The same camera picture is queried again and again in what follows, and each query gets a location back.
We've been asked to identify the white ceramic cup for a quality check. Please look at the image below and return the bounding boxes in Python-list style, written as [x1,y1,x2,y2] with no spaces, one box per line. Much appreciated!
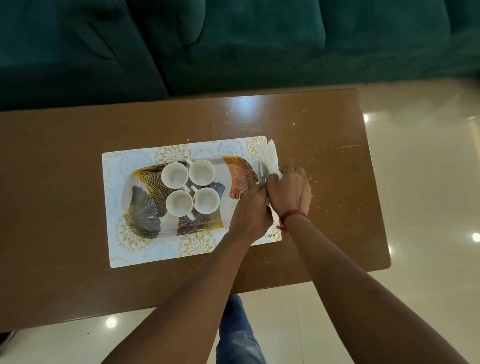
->
[164,189,197,221]
[185,159,216,187]
[190,185,221,215]
[160,160,193,190]

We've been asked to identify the person's left hand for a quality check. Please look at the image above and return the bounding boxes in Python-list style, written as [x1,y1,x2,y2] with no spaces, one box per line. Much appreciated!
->
[227,182,275,245]

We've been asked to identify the silver napkin holder smiley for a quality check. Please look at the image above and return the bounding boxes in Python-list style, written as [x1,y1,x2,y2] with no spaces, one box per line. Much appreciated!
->
[257,157,272,187]

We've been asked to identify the person's right hand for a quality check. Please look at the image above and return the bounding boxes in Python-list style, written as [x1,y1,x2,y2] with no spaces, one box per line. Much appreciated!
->
[266,164,314,223]

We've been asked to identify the red thread wristband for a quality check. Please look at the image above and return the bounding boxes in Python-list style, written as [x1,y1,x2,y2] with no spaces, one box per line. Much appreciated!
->
[276,209,311,233]

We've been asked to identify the person's right forearm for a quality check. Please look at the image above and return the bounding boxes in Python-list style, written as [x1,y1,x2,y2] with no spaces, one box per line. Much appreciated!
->
[284,213,470,364]

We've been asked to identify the green velvet sofa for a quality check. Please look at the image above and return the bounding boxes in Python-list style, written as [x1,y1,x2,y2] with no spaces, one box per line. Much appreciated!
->
[0,0,480,112]

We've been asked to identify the person's left forearm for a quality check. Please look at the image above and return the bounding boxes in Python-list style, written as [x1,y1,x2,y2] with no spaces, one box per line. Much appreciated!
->
[101,234,263,364]

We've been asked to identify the leaf print serving tray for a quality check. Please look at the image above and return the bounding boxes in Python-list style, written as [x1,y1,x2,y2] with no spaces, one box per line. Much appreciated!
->
[120,155,260,241]

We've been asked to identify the floral white placemat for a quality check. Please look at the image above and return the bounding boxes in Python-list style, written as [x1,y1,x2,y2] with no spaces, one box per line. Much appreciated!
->
[101,135,283,269]

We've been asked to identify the white paper napkin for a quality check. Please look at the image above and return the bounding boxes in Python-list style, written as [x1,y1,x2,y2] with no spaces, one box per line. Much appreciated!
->
[256,139,284,181]

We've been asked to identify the person's blue jeans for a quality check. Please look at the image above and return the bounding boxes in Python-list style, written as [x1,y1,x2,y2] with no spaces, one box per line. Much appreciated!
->
[215,294,267,364]

